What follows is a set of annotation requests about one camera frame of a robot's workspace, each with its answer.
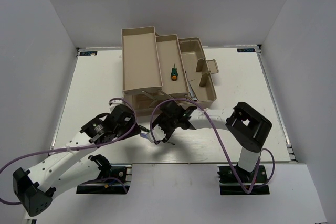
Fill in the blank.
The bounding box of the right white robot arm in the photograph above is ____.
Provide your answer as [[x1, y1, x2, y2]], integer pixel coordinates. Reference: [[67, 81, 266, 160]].
[[146, 100, 272, 182]]

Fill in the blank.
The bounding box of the beige plastic toolbox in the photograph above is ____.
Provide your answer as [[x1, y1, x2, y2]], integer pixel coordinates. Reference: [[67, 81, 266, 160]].
[[121, 26, 219, 115]]

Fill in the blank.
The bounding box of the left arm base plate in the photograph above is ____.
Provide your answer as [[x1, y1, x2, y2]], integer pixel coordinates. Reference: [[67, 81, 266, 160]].
[[76, 164, 132, 195]]

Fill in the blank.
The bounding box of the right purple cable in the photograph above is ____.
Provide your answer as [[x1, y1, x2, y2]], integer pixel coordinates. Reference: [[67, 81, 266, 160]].
[[149, 98, 275, 195]]

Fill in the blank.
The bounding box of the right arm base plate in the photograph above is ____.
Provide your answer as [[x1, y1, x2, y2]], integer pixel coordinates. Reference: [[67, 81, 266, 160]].
[[217, 165, 270, 196]]

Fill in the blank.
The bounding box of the black precision screwdriver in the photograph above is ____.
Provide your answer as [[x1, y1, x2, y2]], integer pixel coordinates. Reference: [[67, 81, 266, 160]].
[[139, 125, 150, 132]]

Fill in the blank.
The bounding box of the green orange stubby screwdriver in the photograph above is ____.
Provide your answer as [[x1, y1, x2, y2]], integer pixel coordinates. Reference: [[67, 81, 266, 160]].
[[171, 64, 179, 81]]

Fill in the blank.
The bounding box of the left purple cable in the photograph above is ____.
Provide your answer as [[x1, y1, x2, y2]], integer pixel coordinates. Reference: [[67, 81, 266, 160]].
[[0, 97, 138, 206]]

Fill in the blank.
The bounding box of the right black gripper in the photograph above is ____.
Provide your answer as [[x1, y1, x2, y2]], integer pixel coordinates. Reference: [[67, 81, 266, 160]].
[[151, 113, 180, 143]]

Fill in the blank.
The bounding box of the long silver wrench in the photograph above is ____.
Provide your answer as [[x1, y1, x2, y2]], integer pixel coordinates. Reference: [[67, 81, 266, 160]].
[[187, 82, 198, 102]]

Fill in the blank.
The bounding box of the blue handled screwdriver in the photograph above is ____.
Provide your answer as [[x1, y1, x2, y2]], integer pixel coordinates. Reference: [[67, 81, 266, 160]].
[[140, 132, 176, 146]]

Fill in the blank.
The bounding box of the purple cable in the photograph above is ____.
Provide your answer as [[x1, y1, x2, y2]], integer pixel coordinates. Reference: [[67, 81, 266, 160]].
[[149, 98, 275, 195], [0, 97, 138, 206]]

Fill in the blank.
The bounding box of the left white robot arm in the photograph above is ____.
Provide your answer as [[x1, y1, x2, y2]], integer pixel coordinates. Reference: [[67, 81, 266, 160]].
[[13, 103, 140, 217]]

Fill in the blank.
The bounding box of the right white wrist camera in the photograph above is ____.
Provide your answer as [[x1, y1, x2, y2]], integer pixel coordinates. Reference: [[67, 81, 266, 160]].
[[146, 125, 166, 144]]

